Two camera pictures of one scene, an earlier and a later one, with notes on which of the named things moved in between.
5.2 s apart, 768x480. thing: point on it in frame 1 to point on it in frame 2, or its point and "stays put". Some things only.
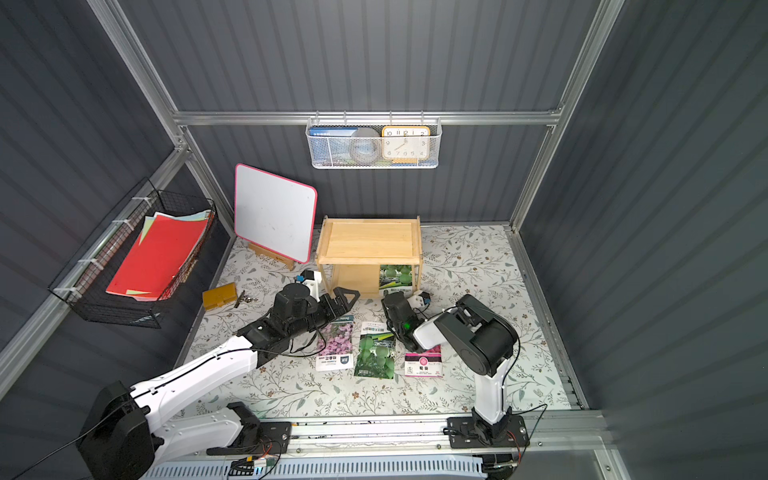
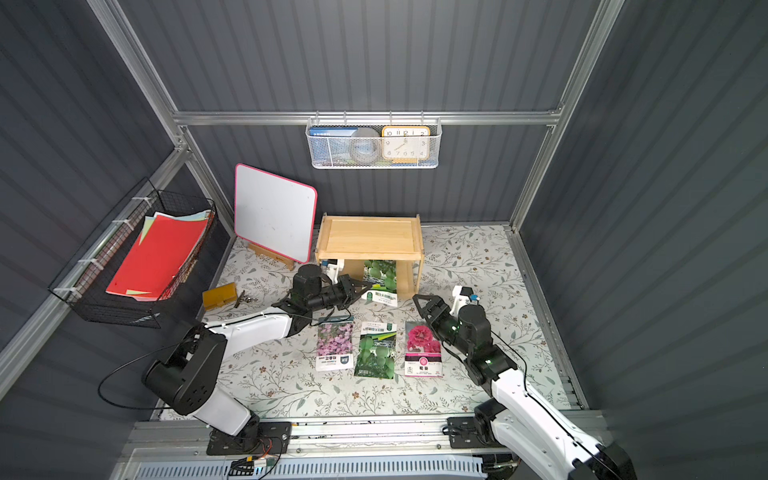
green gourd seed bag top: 376,352 stays put
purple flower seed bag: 335,345 stays put
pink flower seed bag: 428,363 stays put
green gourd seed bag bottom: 396,278 to 382,276
